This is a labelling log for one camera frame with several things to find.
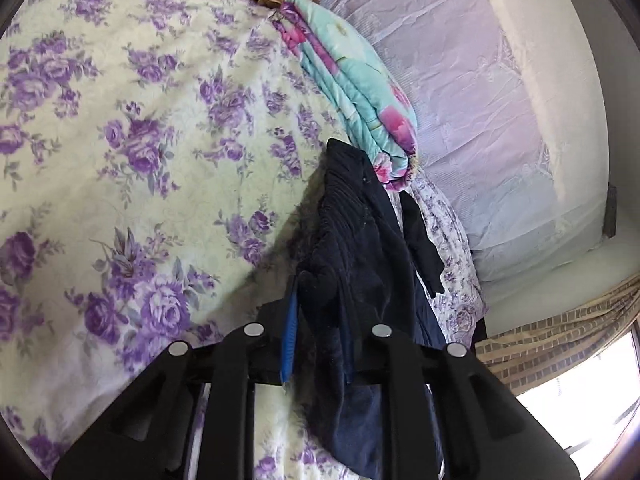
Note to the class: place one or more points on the checked beige curtain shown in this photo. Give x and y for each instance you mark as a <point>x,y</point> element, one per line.
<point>550,335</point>

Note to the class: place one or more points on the white lace curtain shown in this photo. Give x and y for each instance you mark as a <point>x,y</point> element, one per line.
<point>450,60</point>

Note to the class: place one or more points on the small black cloth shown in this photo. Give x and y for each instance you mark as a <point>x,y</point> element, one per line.
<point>420,245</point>

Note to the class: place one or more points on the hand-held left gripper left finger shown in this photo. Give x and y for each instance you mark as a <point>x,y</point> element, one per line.
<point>289,332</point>

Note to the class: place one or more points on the dark navy pants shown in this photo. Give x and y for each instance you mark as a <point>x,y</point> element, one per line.
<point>350,260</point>

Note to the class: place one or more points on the window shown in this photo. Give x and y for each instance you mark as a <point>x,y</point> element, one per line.
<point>575,400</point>

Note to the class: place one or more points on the folded teal pink floral quilt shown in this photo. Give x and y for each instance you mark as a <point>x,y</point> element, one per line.
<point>350,60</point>

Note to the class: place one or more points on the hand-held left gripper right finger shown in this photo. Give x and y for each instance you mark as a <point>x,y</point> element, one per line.
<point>400,360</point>

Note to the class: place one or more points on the purple floral bedspread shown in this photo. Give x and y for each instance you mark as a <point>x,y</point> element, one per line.
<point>125,135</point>

